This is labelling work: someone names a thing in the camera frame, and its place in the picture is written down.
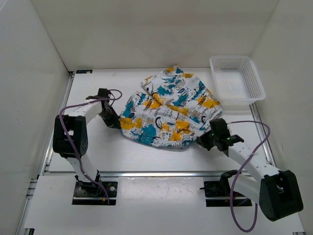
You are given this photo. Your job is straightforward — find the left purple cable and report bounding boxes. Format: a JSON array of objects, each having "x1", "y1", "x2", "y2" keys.
[{"x1": 59, "y1": 89, "x2": 123, "y2": 205}]

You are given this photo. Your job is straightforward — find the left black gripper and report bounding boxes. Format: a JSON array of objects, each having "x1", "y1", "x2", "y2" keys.
[{"x1": 99, "y1": 106, "x2": 121, "y2": 129}]

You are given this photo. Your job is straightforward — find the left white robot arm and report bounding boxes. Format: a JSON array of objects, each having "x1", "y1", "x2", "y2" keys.
[{"x1": 52, "y1": 88, "x2": 122, "y2": 198}]

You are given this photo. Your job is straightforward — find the patterned white shorts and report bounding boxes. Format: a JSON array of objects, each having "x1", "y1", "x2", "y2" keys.
[{"x1": 119, "y1": 65, "x2": 223, "y2": 149}]

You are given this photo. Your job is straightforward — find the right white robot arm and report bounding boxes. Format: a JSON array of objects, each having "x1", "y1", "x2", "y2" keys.
[{"x1": 197, "y1": 118, "x2": 304, "y2": 221}]

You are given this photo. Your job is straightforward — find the white plastic basket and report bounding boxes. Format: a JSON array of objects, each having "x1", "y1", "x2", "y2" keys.
[{"x1": 209, "y1": 55, "x2": 266, "y2": 110}]

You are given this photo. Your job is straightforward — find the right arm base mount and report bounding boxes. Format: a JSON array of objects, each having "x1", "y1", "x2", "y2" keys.
[{"x1": 200, "y1": 181, "x2": 252, "y2": 208}]

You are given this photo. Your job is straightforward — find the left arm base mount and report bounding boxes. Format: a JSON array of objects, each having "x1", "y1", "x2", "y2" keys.
[{"x1": 72, "y1": 175, "x2": 118, "y2": 206}]

